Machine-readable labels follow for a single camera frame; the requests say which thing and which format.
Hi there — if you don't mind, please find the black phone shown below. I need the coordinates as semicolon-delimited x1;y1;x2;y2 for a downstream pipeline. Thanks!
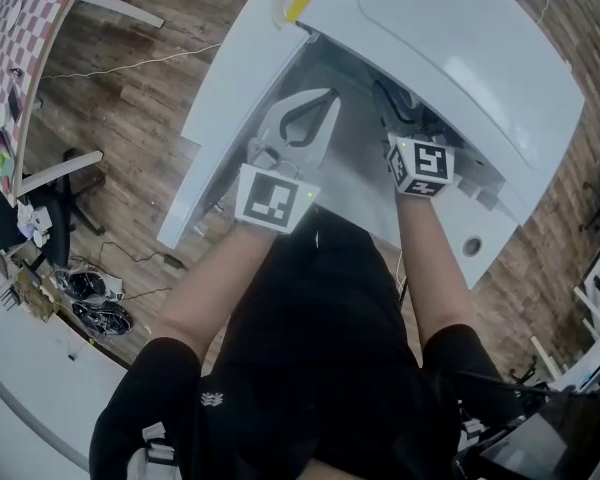
6;88;24;122

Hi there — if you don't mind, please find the shiny black bundle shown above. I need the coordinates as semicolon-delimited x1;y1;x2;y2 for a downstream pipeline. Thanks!
54;268;127;304
71;299;134;337

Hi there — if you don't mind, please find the white floor cable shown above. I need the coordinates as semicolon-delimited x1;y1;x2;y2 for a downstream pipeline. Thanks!
39;42;225;82

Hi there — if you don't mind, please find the black laptop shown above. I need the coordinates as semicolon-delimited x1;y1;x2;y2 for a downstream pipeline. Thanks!
451;392;600;480

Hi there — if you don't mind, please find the person's right forearm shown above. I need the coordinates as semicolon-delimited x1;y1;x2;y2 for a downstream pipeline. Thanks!
394;192;478;367

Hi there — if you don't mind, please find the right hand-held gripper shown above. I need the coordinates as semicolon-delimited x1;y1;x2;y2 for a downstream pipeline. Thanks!
372;80;506;212

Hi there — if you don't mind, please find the black power adapter with cable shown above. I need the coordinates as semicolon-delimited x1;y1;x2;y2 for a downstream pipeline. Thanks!
69;239;188;272

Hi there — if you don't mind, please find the pile of small white boxes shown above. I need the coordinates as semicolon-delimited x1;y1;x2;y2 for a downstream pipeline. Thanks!
16;199;54;250

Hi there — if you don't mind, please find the black cable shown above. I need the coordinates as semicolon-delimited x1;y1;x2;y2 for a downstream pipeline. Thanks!
449;367;600;401

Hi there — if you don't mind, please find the wooden rack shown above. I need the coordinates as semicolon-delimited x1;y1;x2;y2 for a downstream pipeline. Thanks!
6;259;59;322

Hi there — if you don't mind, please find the person's left forearm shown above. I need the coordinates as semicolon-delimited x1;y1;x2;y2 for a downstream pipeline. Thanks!
154;224;278;365

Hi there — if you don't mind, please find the person's black shirt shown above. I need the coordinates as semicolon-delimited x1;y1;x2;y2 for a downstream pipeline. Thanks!
88;206;527;480

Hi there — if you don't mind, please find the white round disc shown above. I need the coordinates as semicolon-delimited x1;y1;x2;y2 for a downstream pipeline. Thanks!
1;3;24;29

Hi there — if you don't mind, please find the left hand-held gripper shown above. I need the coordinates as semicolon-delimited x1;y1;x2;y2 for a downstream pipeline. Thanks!
233;86;342;235

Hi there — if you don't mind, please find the grey white shoulder strap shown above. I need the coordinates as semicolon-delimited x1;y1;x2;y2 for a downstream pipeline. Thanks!
456;414;484;452
139;421;178;470

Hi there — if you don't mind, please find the white curved desk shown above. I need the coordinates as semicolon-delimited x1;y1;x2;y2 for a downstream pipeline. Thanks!
0;257;132;474

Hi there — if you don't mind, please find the checkered cloth table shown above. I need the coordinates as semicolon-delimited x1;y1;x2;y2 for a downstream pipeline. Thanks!
0;0;165;210

